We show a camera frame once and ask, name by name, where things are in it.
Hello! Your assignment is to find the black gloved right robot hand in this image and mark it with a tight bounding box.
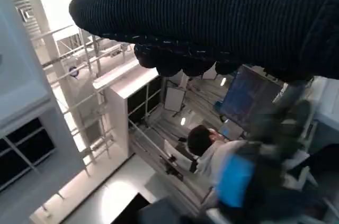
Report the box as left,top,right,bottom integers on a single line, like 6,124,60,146
68,0,339,82

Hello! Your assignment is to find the white metal frame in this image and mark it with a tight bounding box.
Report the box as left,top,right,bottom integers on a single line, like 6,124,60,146
31,24,139,180

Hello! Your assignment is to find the ceiling air vent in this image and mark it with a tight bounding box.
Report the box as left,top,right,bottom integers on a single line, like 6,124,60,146
10,0,41,33

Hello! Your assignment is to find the dark computer monitor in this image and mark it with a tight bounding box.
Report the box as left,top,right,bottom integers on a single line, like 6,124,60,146
219,64,283,132

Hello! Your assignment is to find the small bright laptop screen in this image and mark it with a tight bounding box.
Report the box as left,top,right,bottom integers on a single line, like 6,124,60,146
219,119,234,139

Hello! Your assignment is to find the white cabinet with dark panels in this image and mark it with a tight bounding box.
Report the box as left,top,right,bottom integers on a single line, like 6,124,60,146
92,61,166,162

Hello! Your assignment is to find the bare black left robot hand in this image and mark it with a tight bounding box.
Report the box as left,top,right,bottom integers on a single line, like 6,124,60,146
213,77,331,224

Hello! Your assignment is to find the white board on stand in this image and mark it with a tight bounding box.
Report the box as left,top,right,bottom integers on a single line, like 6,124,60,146
163,85,186,113

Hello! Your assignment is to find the small black device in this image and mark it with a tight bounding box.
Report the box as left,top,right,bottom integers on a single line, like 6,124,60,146
158,155,185,182

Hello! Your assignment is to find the person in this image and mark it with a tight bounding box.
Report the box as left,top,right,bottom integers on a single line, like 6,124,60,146
186,124,255,203

